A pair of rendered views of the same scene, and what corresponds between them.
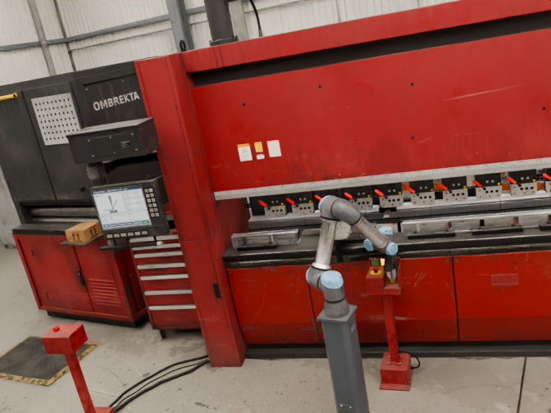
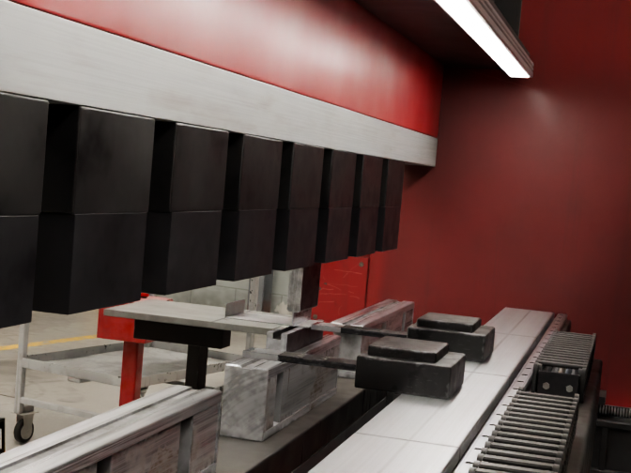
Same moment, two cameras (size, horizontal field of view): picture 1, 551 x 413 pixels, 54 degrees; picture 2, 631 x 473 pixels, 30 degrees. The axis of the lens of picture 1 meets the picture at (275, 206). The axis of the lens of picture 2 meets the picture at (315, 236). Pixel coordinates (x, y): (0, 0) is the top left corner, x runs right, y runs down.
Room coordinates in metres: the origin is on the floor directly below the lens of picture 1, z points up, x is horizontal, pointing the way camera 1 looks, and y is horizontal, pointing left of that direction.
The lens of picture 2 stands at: (3.44, -2.16, 1.22)
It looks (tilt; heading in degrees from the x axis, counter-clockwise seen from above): 3 degrees down; 87
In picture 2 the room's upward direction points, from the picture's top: 5 degrees clockwise
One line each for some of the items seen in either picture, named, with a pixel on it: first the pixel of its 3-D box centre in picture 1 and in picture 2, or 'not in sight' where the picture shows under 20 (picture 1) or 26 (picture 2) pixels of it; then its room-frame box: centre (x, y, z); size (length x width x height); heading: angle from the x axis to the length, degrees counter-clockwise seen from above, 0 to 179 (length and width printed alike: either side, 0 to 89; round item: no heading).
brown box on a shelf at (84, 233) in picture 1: (81, 232); not in sight; (4.31, 1.62, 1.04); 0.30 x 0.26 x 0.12; 59
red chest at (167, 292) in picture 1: (179, 275); not in sight; (4.30, 0.91, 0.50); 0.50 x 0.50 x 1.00; 72
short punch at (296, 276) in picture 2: not in sight; (303, 290); (3.51, -0.41, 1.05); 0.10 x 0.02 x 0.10; 72
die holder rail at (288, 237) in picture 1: (265, 238); (374, 334); (3.68, 0.11, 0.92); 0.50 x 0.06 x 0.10; 72
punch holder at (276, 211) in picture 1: (275, 204); (371, 203); (3.64, 0.00, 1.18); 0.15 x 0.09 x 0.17; 72
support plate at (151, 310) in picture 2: (335, 231); (207, 315); (3.37, -0.36, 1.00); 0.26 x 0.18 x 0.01; 162
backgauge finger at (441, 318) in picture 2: not in sight; (400, 329); (3.65, -0.46, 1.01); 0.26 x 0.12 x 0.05; 162
